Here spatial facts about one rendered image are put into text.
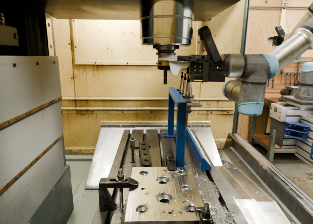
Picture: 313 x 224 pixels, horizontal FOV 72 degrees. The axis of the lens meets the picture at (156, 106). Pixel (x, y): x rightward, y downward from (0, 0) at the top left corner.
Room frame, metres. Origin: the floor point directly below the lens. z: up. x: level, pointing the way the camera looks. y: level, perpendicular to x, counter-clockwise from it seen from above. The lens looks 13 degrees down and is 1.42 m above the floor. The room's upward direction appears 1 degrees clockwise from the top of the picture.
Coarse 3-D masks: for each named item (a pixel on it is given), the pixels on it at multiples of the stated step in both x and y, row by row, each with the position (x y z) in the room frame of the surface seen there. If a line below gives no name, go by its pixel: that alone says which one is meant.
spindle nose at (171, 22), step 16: (144, 0) 0.64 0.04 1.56; (160, 0) 0.61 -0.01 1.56; (176, 0) 0.61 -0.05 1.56; (192, 0) 0.65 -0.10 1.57; (144, 16) 0.64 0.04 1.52; (160, 16) 0.61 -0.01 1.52; (176, 16) 0.61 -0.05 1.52; (192, 16) 0.65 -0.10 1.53; (144, 32) 0.64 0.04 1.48; (160, 32) 0.61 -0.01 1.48; (176, 32) 0.61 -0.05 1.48; (192, 32) 0.66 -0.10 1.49
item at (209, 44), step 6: (198, 30) 0.68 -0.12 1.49; (204, 30) 0.66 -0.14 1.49; (210, 30) 0.67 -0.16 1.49; (204, 36) 0.66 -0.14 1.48; (210, 36) 0.66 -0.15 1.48; (204, 42) 0.67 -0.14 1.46; (210, 42) 0.66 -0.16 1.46; (210, 48) 0.66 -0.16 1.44; (216, 48) 0.66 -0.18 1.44; (210, 54) 0.67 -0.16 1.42; (216, 54) 0.67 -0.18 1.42; (216, 60) 0.67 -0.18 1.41
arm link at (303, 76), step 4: (304, 64) 1.38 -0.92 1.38; (308, 64) 1.35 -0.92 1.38; (312, 64) 1.33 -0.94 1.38; (304, 68) 1.36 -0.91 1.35; (308, 68) 1.34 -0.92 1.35; (312, 68) 1.33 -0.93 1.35; (304, 72) 1.36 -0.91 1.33; (308, 72) 1.34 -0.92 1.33; (312, 72) 1.32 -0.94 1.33; (300, 76) 1.39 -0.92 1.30; (304, 76) 1.36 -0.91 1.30; (308, 76) 1.33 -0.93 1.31; (312, 76) 1.32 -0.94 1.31; (300, 80) 1.38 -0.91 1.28; (304, 80) 1.35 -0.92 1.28; (308, 80) 1.33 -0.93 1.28; (312, 80) 1.32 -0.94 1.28
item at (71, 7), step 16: (16, 0) 0.67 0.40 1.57; (32, 0) 0.67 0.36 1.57; (48, 0) 0.67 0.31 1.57; (64, 0) 0.67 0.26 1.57; (80, 0) 0.66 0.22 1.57; (96, 0) 0.66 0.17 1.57; (112, 0) 0.66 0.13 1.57; (128, 0) 0.66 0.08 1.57; (208, 0) 0.65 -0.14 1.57; (224, 0) 0.65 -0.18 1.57; (64, 16) 0.92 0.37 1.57; (80, 16) 0.92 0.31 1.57; (96, 16) 0.92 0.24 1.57; (112, 16) 0.91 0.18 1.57; (128, 16) 0.91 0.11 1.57; (208, 16) 0.89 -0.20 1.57
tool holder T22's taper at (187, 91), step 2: (186, 82) 1.08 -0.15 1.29; (188, 82) 1.08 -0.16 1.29; (190, 82) 1.08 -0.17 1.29; (186, 84) 1.08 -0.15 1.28; (188, 84) 1.08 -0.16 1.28; (190, 84) 1.08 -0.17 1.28; (186, 86) 1.08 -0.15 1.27; (188, 86) 1.08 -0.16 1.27; (190, 86) 1.08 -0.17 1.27; (186, 88) 1.08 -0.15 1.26; (188, 88) 1.07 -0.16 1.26; (190, 88) 1.08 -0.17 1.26; (184, 90) 1.09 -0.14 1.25; (186, 90) 1.08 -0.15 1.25; (188, 90) 1.07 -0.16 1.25; (190, 90) 1.07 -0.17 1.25; (184, 92) 1.08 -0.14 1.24; (186, 92) 1.07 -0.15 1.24; (188, 92) 1.07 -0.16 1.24; (190, 92) 1.07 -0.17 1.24; (184, 94) 1.08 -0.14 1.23; (186, 94) 1.07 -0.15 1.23; (188, 94) 1.07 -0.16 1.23; (190, 94) 1.07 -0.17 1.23
